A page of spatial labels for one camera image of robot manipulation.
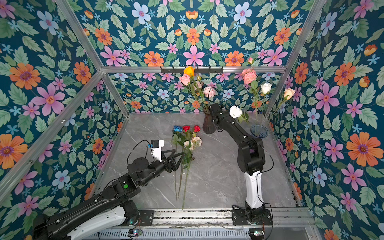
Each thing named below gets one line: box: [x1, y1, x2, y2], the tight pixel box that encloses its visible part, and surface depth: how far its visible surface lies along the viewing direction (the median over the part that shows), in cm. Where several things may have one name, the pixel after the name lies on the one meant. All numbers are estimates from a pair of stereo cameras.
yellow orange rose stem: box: [183, 66, 207, 113], surface depth 87 cm
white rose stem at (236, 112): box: [229, 105, 250, 124], surface depth 67 cm
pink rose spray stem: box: [179, 74, 209, 113], surface depth 88 cm
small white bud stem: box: [260, 82, 273, 113], surface depth 76 cm
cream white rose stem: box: [270, 88, 296, 120], surface depth 74 cm
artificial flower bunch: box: [172, 125, 203, 209], surface depth 101 cm
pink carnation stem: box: [242, 68, 259, 132], surface depth 78 cm
